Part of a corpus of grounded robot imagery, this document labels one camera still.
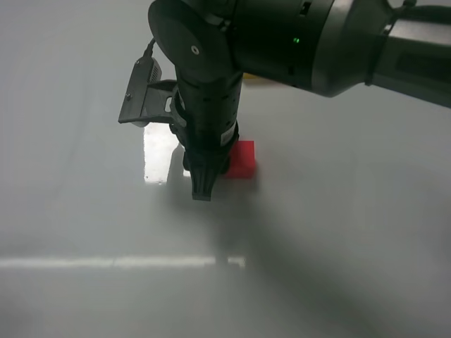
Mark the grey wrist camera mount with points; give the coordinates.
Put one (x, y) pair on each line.
(146, 95)

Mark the red building block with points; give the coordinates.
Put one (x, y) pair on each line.
(242, 163)

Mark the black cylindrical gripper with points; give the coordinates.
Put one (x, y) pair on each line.
(209, 108)

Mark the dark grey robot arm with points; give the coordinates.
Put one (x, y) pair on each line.
(322, 47)

